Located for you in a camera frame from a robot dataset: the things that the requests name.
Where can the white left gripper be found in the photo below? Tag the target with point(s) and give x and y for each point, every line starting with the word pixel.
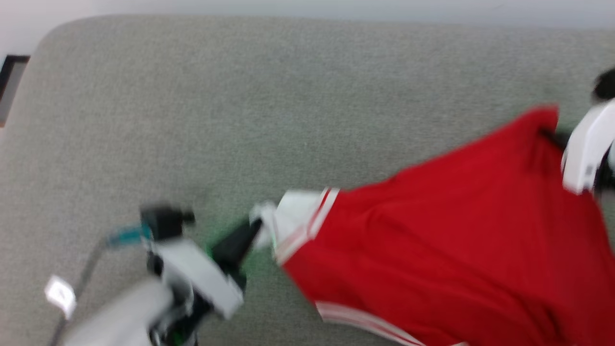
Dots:
pixel 202 276

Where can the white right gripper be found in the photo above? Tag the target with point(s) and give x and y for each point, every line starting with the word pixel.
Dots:
pixel 586 144

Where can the red white-striped garment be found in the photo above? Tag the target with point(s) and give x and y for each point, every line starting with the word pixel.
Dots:
pixel 456 240

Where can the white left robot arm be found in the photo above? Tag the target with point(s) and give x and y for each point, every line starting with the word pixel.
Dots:
pixel 120 312

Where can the grey fabric sofa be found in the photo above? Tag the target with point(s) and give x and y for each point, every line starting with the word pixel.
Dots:
pixel 240 110

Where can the black framed panel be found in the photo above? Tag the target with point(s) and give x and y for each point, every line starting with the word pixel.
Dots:
pixel 10 81

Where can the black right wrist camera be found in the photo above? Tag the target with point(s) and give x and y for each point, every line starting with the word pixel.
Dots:
pixel 605 85

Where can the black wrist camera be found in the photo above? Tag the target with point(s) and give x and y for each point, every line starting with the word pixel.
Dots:
pixel 166 222
pixel 605 85

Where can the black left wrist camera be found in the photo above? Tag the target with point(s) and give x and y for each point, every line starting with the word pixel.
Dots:
pixel 166 222

